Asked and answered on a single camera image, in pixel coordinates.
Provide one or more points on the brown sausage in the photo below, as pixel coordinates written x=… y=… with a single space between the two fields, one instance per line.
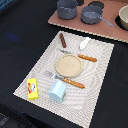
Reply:
x=63 y=40

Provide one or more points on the light blue milk carton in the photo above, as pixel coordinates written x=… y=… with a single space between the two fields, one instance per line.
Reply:
x=57 y=91

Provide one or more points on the yellow butter box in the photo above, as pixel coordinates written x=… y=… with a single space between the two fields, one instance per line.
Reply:
x=32 y=89

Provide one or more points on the round beige plate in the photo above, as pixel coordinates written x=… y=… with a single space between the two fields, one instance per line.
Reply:
x=69 y=66

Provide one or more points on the beige woven placemat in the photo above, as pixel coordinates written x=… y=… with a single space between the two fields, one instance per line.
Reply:
x=78 y=104

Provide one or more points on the grey pot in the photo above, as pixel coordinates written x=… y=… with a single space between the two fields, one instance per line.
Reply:
x=67 y=9

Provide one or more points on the black burner plate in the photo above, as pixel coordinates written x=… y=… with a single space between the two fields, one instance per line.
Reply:
x=96 y=3

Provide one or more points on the brown stove board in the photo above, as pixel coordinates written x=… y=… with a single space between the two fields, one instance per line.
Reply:
x=110 y=12

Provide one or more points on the beige bowl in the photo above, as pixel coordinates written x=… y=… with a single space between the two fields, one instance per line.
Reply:
x=123 y=14

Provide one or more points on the knife with wooden handle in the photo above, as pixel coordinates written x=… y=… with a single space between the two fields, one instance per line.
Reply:
x=80 y=56

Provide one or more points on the fork with wooden handle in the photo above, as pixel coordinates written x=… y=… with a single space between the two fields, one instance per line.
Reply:
x=69 y=81

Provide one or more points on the grey saucepan with handle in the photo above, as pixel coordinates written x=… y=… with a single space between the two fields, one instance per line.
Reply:
x=93 y=15

